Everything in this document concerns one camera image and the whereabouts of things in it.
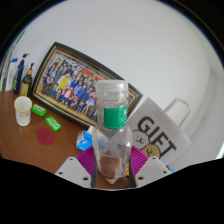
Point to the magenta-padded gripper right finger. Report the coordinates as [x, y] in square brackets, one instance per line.
[140, 160]

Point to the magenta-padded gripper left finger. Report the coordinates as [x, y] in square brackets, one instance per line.
[85, 160]

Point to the clear plastic bottle green label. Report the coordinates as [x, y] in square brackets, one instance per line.
[113, 100]

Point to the blue tissue pack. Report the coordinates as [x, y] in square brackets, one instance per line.
[84, 140]

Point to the white paper gift bag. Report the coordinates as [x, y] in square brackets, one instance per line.
[160, 133]

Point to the flat round red coaster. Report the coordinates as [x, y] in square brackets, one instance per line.
[45, 136]

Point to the white mug yellow rim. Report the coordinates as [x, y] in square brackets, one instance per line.
[23, 111]

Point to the framed group picture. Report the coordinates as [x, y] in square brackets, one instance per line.
[66, 80]

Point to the amber pump bottle yellow label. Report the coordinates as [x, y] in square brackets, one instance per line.
[26, 83]

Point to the dark blue pump bottle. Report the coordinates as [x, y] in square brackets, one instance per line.
[19, 78]

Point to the white bottle blue cap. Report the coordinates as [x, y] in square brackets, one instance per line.
[11, 75]

